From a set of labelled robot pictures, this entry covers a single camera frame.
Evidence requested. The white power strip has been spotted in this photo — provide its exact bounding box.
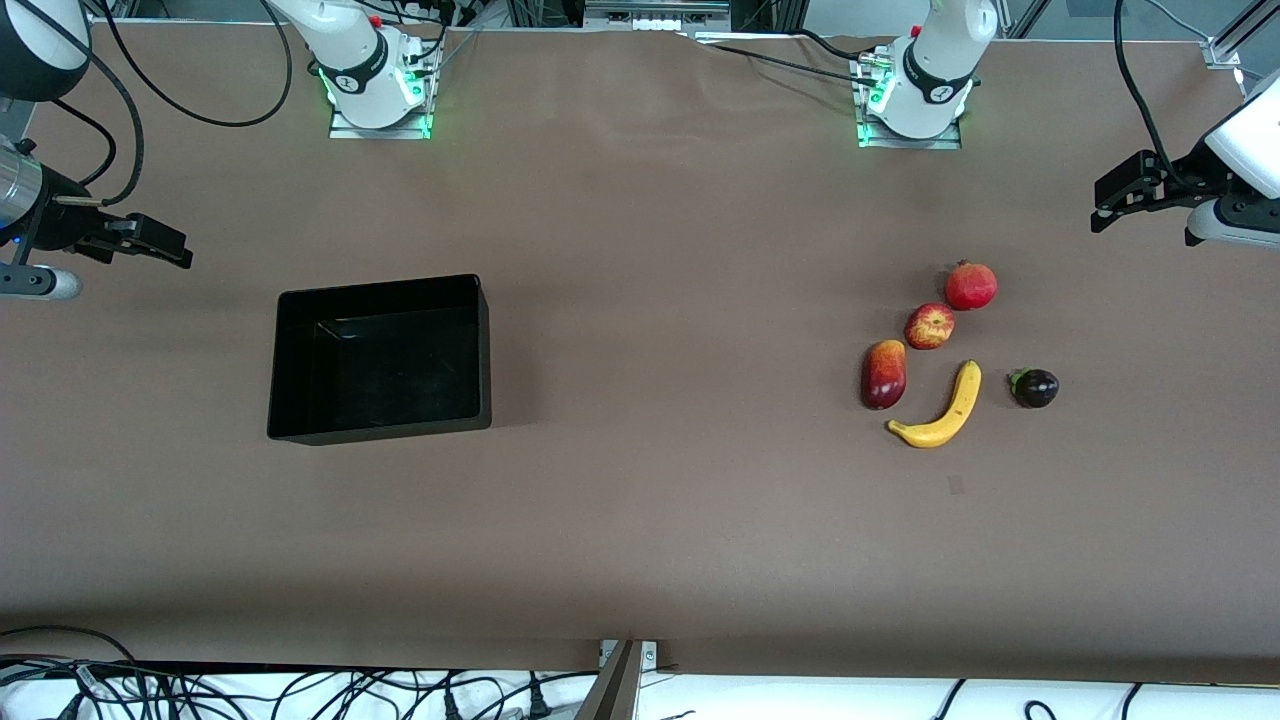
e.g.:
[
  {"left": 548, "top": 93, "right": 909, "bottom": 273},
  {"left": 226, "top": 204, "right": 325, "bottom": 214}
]
[{"left": 585, "top": 0, "right": 731, "bottom": 31}]

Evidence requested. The aluminium corner frame profile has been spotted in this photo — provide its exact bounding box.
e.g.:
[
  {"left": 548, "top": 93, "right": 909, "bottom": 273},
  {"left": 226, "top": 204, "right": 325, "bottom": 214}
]
[{"left": 1205, "top": 0, "right": 1280, "bottom": 71}]

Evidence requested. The black cable with metal plug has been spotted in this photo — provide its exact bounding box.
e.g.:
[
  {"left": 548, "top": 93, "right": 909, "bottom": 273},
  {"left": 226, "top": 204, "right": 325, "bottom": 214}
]
[{"left": 20, "top": 5, "right": 146, "bottom": 208}]

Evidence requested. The black plastic box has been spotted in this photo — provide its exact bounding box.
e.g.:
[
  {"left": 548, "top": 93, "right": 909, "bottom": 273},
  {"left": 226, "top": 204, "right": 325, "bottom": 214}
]
[{"left": 267, "top": 274, "right": 493, "bottom": 446}]

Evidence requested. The yellow banana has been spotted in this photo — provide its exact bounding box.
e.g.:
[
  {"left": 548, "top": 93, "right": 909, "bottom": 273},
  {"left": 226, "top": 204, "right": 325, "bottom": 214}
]
[{"left": 887, "top": 360, "right": 983, "bottom": 449}]

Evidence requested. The black cable on table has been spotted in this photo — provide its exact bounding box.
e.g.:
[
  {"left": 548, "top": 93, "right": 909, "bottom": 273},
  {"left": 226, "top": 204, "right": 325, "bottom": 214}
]
[{"left": 700, "top": 28, "right": 873, "bottom": 85}]

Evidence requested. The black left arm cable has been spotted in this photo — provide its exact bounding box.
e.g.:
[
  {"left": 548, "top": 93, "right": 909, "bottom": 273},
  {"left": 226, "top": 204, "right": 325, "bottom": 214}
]
[{"left": 1113, "top": 0, "right": 1201, "bottom": 191}]

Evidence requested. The red pomegranate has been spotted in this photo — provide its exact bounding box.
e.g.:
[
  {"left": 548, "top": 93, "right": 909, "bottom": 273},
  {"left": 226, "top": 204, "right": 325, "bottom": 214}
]
[{"left": 944, "top": 260, "right": 999, "bottom": 312}]

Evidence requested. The long looping black arm cable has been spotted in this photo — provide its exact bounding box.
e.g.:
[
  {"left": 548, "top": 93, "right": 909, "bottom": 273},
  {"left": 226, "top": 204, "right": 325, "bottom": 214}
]
[{"left": 100, "top": 0, "right": 293, "bottom": 128}]

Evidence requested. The red yellow apple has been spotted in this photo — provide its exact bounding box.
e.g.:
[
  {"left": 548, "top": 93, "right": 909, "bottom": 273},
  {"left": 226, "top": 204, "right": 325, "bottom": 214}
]
[{"left": 904, "top": 303, "right": 956, "bottom": 351}]

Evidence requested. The red yellow mango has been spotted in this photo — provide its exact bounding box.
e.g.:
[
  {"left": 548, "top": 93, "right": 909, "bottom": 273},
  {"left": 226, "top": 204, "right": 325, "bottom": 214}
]
[{"left": 861, "top": 339, "right": 909, "bottom": 411}]

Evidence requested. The short black arm cable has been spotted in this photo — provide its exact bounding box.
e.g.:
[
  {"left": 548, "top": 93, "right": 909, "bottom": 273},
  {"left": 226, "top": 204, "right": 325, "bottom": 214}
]
[{"left": 48, "top": 98, "right": 117, "bottom": 189}]

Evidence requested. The small dark purple eggplant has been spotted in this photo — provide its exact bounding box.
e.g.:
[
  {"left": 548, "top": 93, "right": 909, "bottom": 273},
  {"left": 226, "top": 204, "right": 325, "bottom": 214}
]
[{"left": 1007, "top": 367, "right": 1060, "bottom": 409}]

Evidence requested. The aluminium table leg profile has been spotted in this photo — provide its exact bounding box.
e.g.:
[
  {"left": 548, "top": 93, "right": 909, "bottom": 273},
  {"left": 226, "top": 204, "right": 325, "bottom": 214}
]
[{"left": 575, "top": 640, "right": 646, "bottom": 720}]

